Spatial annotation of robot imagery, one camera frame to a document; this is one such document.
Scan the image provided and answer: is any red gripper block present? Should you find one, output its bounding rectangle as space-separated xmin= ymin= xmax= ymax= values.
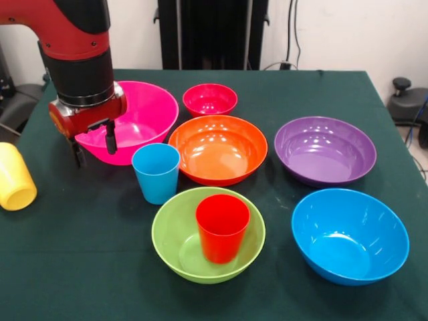
xmin=48 ymin=90 xmax=128 ymax=169

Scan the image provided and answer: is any large magenta bowl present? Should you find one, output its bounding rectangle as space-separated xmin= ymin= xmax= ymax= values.
xmin=74 ymin=80 xmax=180 ymax=167

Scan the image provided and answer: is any blue cup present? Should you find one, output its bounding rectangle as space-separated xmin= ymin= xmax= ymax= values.
xmin=131 ymin=142 xmax=181 ymax=205

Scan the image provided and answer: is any yellow cup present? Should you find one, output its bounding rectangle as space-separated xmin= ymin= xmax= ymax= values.
xmin=0 ymin=142 xmax=38 ymax=212

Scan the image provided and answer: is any green bowl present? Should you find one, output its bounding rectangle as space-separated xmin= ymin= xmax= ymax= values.
xmin=151 ymin=186 xmax=267 ymax=285

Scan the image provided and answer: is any orange bowl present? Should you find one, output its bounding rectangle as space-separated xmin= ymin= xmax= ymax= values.
xmin=168 ymin=114 xmax=269 ymax=187

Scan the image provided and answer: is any red cup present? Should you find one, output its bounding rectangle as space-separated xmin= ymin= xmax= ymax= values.
xmin=195 ymin=194 xmax=251 ymax=265

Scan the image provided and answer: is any purple bowl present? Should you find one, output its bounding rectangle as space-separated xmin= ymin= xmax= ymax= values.
xmin=274 ymin=116 xmax=378 ymax=188

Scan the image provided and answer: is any black chair base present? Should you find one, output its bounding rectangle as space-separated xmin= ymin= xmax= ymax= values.
xmin=387 ymin=77 xmax=428 ymax=126
xmin=0 ymin=43 xmax=51 ymax=134

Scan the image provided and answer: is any small pink bowl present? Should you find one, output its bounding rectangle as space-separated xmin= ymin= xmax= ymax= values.
xmin=182 ymin=83 xmax=239 ymax=118

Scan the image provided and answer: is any dark green table cloth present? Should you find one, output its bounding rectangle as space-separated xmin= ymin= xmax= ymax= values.
xmin=0 ymin=68 xmax=428 ymax=321

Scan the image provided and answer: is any blue bowl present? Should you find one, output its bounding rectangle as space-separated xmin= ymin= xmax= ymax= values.
xmin=291 ymin=188 xmax=411 ymax=287

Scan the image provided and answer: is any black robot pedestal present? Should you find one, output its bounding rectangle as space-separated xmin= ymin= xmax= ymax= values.
xmin=153 ymin=0 xmax=270 ymax=71

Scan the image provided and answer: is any black wall cable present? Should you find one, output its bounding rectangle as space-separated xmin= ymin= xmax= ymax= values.
xmin=286 ymin=0 xmax=302 ymax=70

